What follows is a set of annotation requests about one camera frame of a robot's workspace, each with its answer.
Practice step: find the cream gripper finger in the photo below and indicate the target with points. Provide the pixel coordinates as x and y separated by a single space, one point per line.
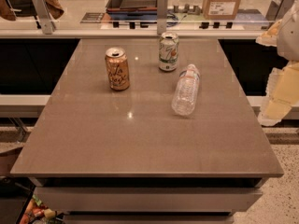
282 93
269 37

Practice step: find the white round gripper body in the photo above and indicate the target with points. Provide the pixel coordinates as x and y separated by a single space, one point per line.
290 36

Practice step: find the clear plastic water bottle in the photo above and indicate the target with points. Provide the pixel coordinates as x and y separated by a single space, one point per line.
185 96

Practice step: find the cardboard box with label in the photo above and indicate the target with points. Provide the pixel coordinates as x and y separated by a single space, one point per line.
220 9

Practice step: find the white green soda can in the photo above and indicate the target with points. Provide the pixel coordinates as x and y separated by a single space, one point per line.
168 51

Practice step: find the grey open tray box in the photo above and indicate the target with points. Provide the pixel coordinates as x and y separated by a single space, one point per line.
134 0

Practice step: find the orange LaCroix can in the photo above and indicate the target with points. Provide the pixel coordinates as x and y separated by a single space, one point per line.
117 69

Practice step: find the brown jacket on chair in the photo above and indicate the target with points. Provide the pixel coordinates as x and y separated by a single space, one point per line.
10 10

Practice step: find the grey table base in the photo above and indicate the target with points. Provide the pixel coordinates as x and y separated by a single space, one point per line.
148 205

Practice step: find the colourful snack bag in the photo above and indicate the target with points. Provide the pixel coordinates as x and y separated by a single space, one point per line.
37 213

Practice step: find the right metal glass bracket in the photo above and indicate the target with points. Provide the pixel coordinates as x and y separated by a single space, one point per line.
278 8

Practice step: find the metal glass bracket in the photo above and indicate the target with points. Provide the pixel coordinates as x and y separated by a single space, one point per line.
45 20
161 16
278 8

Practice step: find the middle metal glass bracket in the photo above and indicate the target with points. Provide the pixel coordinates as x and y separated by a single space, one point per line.
161 16

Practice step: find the left metal glass bracket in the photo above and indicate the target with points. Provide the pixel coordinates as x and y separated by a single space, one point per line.
45 20

